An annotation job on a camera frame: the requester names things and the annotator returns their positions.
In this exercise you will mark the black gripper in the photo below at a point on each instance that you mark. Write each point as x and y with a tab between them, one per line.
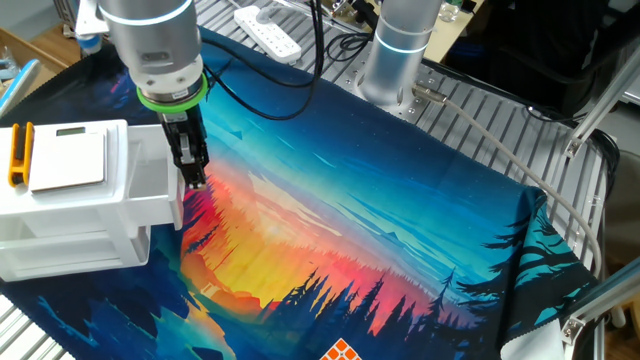
187	135

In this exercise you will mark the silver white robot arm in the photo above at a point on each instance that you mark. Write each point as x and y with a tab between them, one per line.
155	35

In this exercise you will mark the white plastic drawer cabinet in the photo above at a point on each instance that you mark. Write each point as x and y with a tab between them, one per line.
65	205

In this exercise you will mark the white digital scale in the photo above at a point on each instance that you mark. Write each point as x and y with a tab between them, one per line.
67	160

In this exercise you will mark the colourful forest sunset cloth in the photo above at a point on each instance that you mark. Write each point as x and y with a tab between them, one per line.
350	200

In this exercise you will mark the white power strip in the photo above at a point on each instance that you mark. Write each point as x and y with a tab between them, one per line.
270	35

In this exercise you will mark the orange black clip tool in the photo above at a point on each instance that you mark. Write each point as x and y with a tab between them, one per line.
20	155

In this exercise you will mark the light blue curved bar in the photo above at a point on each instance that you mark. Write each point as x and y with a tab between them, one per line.
20	87

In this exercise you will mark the light wooden board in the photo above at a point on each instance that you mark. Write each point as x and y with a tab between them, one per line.
30	55

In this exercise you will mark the orange green Rubik's cube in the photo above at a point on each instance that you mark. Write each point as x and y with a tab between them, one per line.
341	351

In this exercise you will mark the clear glass cup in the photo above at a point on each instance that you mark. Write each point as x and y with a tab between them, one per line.
448	11

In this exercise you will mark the black equipment case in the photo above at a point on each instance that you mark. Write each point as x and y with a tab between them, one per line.
525	50

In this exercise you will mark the white underlay cloth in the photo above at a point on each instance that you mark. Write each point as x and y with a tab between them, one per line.
532	345

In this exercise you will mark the aluminium frame post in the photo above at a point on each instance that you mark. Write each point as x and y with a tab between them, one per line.
600	107
605	295

